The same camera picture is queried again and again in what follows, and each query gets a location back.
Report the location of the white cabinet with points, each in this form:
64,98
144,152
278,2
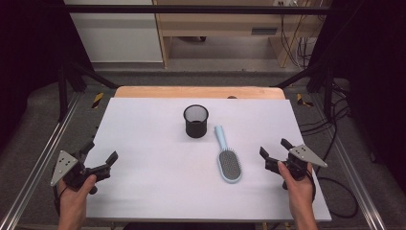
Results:
118,38

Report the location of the light wooden desk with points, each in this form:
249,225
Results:
207,27

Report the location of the aluminium rail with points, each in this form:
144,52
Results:
40,159
360,191

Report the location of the white power strip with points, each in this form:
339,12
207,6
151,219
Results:
287,2

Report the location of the black metal stand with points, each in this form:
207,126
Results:
63,96
327,92

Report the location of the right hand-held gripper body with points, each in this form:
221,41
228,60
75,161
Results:
306,155

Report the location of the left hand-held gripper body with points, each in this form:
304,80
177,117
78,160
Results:
65,166

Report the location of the black frame crossbar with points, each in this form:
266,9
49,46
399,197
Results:
191,9

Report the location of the light blue hairbrush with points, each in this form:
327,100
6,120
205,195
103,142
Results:
229,164

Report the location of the white table board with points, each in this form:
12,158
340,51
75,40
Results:
153,159

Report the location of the wooden table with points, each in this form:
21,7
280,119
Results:
191,92

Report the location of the person's right hand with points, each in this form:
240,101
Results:
300,193

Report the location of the person's left hand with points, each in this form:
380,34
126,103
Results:
73,199

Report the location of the black curtain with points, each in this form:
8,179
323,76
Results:
28,48
376,64

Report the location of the black mesh cup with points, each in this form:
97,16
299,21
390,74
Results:
196,129

